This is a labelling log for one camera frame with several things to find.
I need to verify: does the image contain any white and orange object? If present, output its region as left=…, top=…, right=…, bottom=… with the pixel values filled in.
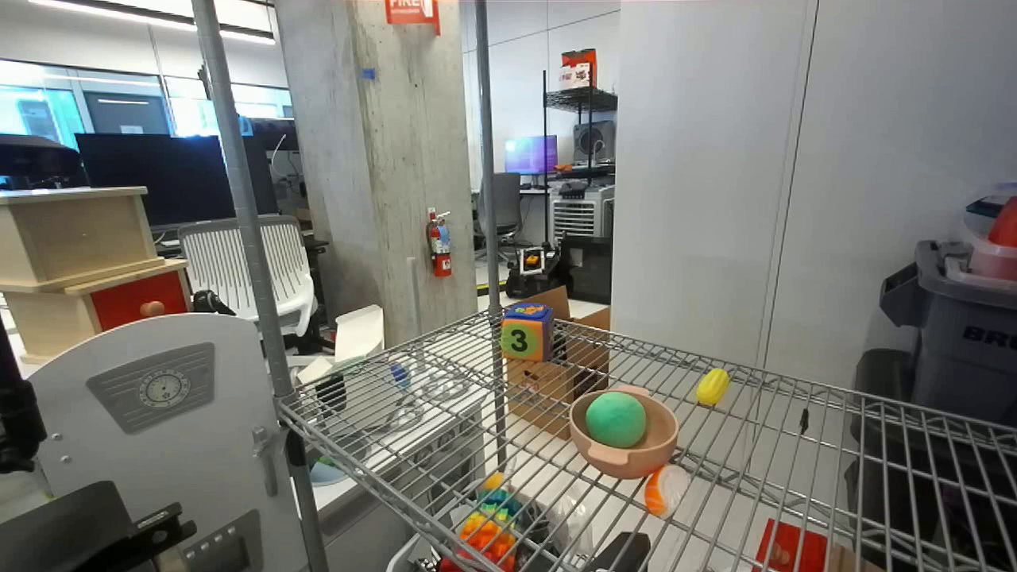
left=641, top=463, right=691, bottom=517

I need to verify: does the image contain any red box below shelf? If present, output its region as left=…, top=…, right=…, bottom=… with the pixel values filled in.
left=754, top=521, right=825, bottom=572

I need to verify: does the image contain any colourful number cube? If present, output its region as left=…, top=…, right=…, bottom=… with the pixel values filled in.
left=503, top=304, right=553, bottom=363

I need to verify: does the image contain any red fire extinguisher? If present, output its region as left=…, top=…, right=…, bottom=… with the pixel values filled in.
left=425, top=211, right=451, bottom=281

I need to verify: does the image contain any cardboard box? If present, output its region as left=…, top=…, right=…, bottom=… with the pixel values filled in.
left=506, top=286, right=611, bottom=438

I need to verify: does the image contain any green ball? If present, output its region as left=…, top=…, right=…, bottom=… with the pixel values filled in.
left=586, top=390, right=648, bottom=448

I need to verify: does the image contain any black storage rack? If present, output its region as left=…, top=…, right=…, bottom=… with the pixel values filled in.
left=540, top=86, right=615, bottom=304

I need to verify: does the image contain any pink bowl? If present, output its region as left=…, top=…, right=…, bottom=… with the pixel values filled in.
left=568, top=386, right=681, bottom=481

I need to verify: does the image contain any yellow lemon toy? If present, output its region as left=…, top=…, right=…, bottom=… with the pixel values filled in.
left=696, top=369, right=731, bottom=406

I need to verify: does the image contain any colourful stacked toy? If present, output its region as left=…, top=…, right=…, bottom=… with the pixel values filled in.
left=458, top=475, right=521, bottom=572

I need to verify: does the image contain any white plastic crate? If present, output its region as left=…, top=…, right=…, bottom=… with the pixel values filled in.
left=180, top=220, right=319, bottom=339

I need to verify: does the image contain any white toy kitchen panel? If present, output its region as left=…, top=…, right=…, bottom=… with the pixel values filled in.
left=27, top=310, right=309, bottom=572

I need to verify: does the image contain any wooden toy house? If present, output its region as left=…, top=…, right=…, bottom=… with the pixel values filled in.
left=0, top=183, right=191, bottom=363

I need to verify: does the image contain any grey plastic bin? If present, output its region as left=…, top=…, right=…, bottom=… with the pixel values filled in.
left=881, top=243, right=1017, bottom=425

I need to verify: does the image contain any metal wire shelf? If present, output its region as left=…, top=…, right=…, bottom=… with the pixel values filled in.
left=186, top=0, right=1017, bottom=572

